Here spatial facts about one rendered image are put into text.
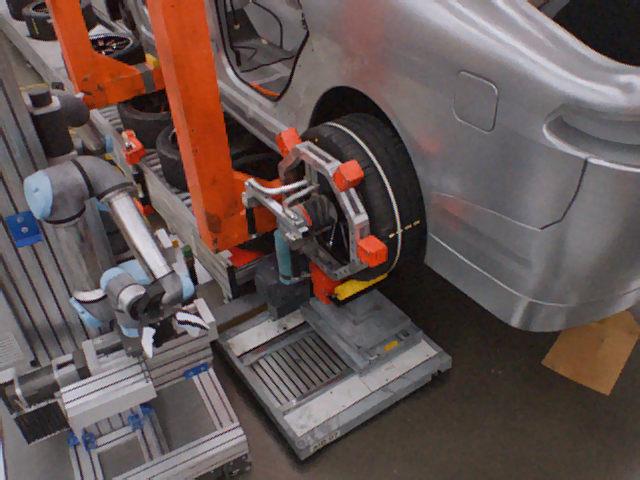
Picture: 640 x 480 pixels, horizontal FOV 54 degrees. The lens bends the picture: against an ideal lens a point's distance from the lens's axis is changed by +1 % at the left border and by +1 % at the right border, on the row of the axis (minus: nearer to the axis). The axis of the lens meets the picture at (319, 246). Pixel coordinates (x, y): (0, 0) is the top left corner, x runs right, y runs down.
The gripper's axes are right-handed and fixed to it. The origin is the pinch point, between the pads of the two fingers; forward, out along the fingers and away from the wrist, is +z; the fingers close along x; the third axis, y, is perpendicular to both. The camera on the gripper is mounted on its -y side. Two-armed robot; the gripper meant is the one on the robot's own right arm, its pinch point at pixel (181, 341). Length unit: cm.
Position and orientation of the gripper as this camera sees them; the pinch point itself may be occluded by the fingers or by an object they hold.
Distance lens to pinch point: 147.3
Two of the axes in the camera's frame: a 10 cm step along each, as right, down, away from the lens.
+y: -0.4, 8.4, 5.4
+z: 6.7, 4.3, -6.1
